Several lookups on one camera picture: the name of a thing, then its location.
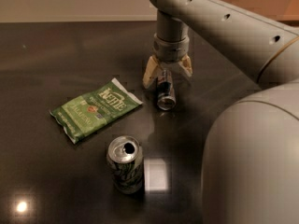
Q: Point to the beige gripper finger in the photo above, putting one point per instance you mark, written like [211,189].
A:
[152,71]
[184,66]

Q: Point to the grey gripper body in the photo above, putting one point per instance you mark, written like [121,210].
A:
[171,50]

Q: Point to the blue silver redbull can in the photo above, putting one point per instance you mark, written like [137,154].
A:
[166,99]

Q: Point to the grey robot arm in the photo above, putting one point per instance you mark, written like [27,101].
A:
[249,67]

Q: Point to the green white soda can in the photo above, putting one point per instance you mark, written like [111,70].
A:
[126,163]

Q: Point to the green kettle chips bag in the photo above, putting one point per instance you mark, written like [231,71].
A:
[94,110]

